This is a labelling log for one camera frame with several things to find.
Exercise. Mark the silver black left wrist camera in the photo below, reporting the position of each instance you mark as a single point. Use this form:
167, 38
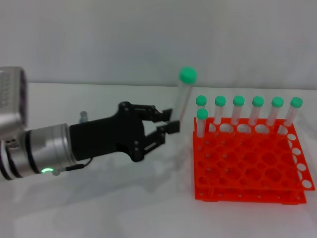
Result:
12, 99

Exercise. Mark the clear test tube green cap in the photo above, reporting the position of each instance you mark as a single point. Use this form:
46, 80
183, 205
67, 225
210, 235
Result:
277, 101
202, 114
296, 102
187, 75
220, 100
257, 101
238, 100
201, 100

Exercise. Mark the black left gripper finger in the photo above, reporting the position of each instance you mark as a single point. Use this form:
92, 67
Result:
158, 114
171, 127

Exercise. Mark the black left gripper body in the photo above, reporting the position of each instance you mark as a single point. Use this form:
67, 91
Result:
106, 136

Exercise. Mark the orange test tube rack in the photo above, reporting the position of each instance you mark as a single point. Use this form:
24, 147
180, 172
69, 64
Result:
247, 163

